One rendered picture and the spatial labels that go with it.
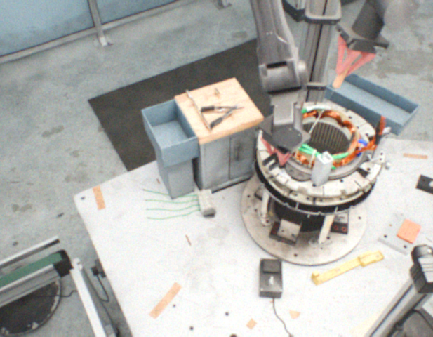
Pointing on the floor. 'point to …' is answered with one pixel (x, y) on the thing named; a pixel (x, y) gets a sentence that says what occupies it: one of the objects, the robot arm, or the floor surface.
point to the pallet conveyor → (43, 275)
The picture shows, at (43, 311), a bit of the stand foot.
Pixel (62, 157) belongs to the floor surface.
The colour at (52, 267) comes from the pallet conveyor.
